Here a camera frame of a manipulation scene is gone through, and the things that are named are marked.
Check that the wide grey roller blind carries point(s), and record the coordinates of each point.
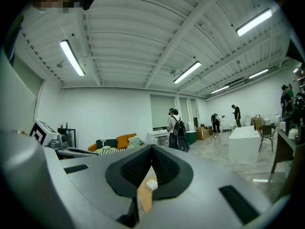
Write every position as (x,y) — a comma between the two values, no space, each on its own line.
(162,111)

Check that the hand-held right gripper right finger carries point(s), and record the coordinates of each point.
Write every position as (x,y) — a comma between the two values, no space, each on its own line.
(202,192)

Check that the green blanket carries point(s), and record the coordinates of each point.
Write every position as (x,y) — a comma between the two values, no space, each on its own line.
(136,142)

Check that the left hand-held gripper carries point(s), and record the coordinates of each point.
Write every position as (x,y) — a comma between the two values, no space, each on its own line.
(44,133)

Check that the white bathtub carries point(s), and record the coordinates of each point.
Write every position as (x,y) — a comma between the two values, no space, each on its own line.
(243,144)

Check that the white bin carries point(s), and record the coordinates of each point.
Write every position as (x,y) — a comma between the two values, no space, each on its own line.
(276,120)
(267,121)

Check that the black white striped blanket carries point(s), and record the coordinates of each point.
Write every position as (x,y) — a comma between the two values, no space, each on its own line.
(108,144)

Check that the orange cushion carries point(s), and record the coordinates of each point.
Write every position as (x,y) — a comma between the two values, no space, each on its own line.
(122,142)
(131,136)

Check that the dark wooden desk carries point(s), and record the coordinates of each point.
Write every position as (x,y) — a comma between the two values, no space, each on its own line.
(286,147)

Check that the white upright panel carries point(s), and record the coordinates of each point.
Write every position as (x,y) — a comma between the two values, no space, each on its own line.
(191,126)

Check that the wooden coffee table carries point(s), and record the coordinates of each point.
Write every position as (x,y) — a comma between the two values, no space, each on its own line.
(144,197)

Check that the black mini fridge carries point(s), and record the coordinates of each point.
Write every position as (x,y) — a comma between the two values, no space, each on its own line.
(66,138)

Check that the white vanity cabinet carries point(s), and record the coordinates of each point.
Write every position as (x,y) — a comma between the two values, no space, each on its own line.
(157,136)

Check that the dark green cabinet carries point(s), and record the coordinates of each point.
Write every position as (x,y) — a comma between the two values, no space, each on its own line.
(191,138)

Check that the small cardboard box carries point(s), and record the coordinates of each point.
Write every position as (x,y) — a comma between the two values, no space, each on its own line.
(209,129)

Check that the ceiling tube light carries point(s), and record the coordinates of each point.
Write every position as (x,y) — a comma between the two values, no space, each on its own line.
(219,89)
(71,56)
(253,23)
(258,73)
(187,72)

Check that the large cardboard box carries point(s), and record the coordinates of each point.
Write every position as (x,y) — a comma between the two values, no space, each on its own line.
(202,133)

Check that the orange sofa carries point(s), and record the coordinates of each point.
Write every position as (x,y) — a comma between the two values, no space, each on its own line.
(91,148)

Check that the narrow grey roller blind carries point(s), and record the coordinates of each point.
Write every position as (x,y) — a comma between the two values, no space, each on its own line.
(184,110)
(193,107)

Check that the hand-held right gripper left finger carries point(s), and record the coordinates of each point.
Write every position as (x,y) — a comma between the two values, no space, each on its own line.
(95,175)

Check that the black chair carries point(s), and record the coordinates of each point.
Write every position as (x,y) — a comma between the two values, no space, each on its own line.
(267,132)

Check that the white tissue box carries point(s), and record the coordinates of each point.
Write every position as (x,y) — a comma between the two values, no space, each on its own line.
(151,184)

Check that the black upright panel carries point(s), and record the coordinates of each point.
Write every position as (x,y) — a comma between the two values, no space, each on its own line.
(196,122)

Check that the tall cardboard box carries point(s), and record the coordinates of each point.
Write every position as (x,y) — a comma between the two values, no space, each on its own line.
(257,123)

